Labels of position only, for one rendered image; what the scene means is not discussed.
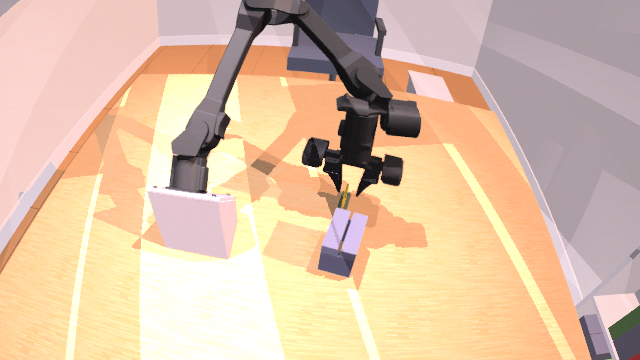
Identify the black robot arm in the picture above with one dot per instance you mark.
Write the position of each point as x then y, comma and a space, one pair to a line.
362, 79

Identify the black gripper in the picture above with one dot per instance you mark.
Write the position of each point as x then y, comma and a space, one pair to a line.
357, 153

